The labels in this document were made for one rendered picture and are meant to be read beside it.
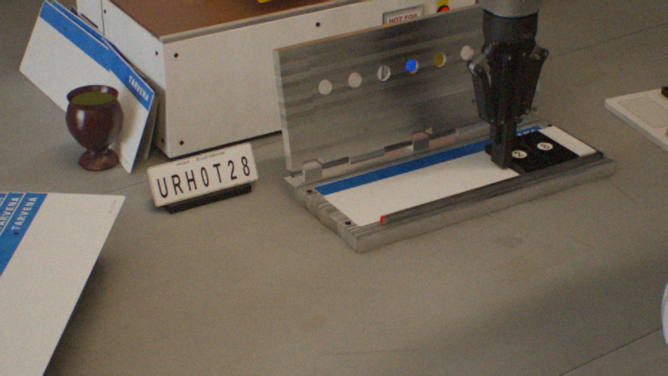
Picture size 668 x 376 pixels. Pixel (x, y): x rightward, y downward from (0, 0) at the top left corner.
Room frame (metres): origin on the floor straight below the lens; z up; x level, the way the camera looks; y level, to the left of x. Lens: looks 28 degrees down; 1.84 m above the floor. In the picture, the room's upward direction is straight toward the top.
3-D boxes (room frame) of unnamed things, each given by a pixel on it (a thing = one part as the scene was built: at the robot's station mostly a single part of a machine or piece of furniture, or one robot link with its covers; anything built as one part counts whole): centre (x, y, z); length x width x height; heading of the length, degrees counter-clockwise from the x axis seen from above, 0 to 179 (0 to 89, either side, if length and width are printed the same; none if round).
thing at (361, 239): (1.77, -0.16, 0.92); 0.44 x 0.21 x 0.04; 121
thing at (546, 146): (1.83, -0.30, 0.93); 0.10 x 0.05 x 0.01; 31
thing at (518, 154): (1.80, -0.25, 0.93); 0.10 x 0.05 x 0.01; 31
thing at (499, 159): (1.78, -0.22, 0.96); 0.03 x 0.01 x 0.07; 31
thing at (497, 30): (1.78, -0.23, 1.12); 0.08 x 0.07 x 0.09; 121
